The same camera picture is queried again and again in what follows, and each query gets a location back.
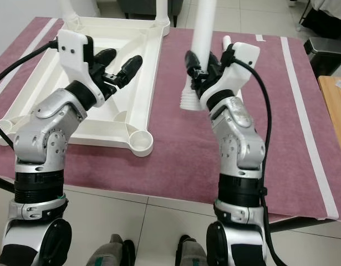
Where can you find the maroon table cloth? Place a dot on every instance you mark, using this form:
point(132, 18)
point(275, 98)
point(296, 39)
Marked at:
point(181, 160)

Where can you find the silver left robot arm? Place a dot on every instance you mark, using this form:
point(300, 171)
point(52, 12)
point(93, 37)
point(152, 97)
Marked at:
point(42, 138)

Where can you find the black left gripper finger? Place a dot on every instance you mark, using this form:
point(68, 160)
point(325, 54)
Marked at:
point(130, 69)
point(105, 58)

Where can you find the grey robot foot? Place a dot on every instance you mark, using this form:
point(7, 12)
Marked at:
point(194, 254)
point(109, 252)

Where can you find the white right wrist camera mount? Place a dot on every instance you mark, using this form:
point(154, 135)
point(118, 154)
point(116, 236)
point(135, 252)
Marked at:
point(242, 55)

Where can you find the grey robot left foot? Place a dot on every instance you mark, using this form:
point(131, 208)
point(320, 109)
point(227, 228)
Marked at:
point(109, 252)

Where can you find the grey robot right foot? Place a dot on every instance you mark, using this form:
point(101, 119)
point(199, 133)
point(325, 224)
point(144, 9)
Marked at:
point(194, 254)

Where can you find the short white tape strip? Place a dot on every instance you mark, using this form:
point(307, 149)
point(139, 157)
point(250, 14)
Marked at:
point(259, 37)

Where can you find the dark grey lidded bin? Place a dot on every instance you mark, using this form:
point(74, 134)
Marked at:
point(325, 55)

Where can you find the dark grey armchair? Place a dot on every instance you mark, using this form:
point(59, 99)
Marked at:
point(142, 8)

